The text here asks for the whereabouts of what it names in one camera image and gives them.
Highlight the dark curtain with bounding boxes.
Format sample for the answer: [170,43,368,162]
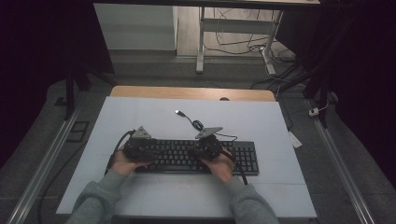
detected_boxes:
[0,0,115,169]
[275,0,396,181]

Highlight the right hand-held gripper black cable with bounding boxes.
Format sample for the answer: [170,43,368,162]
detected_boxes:
[220,147,248,186]

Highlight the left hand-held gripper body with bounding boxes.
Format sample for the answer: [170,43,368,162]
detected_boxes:
[121,125,158,163]

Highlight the white paper tag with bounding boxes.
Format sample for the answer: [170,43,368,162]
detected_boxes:
[288,131,304,149]

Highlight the aluminium rail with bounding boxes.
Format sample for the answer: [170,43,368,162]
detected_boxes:
[312,119,376,224]
[6,106,80,224]

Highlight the white-legged desk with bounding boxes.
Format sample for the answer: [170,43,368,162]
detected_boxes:
[92,0,321,76]

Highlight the black keyboard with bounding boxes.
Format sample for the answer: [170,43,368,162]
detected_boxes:
[134,138,261,175]

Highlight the black metal stand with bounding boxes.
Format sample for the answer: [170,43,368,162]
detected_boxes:
[64,62,118,120]
[279,18,344,129]

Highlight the long black floor cable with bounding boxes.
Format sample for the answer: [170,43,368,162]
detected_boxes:
[37,141,92,224]

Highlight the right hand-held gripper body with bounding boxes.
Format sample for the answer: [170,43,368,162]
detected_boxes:
[194,126,224,161]

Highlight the hand-held gripper black cable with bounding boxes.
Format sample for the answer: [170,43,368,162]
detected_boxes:
[106,130,137,175]
[220,147,248,186]

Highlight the black keyboard cable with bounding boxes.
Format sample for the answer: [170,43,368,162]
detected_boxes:
[175,109,238,143]

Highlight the tangle of black floor cables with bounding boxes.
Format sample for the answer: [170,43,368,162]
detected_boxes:
[204,7,309,91]

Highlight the person's right hand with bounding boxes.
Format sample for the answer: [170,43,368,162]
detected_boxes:
[200,149,236,185]

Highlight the left hand-held gripper black cable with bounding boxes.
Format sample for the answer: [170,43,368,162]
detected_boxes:
[106,130,137,175]

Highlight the white table mat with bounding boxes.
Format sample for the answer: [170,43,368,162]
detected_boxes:
[55,96,318,218]

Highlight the person's left hand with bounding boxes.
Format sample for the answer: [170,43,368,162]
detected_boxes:
[110,148,151,177]

